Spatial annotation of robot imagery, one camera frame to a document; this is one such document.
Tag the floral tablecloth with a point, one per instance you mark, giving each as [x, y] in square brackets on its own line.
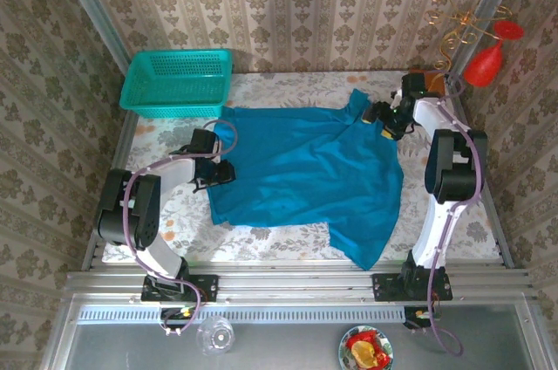
[283, 248]

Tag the brown wooden base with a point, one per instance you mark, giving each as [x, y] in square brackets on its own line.
[436, 84]

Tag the blue t-shirt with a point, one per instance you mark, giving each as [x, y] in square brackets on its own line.
[305, 169]

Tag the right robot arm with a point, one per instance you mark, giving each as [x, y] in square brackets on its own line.
[453, 169]

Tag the teal plastic basket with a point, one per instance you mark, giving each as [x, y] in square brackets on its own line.
[174, 82]

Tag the clear drinking glass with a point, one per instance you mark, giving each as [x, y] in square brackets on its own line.
[215, 337]

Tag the aluminium corner post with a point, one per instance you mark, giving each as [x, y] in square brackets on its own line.
[92, 8]
[490, 8]

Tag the aluminium rail frame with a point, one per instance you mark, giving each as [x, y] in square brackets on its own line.
[283, 287]

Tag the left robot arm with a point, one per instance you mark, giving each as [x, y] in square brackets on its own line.
[131, 213]

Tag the plate with food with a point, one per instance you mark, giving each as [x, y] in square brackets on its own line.
[366, 350]

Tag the red wine glass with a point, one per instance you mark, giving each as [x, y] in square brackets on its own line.
[481, 66]

